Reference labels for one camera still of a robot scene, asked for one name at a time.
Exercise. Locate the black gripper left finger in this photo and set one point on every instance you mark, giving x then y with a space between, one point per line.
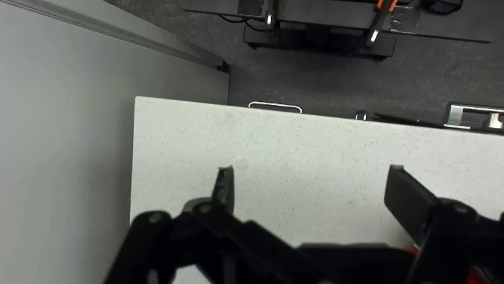
221 198

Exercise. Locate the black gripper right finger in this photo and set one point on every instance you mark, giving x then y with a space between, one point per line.
419 210

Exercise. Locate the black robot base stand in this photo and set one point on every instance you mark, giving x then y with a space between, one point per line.
342 26

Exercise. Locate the black clamp with silver tip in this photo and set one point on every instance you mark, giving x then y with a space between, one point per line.
270 11

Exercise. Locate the silver metal bracket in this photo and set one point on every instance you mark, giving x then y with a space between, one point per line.
475 117

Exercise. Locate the silver drawer handle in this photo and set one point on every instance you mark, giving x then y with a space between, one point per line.
279 106

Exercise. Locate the orange handled clamp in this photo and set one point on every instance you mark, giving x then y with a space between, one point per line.
383 10

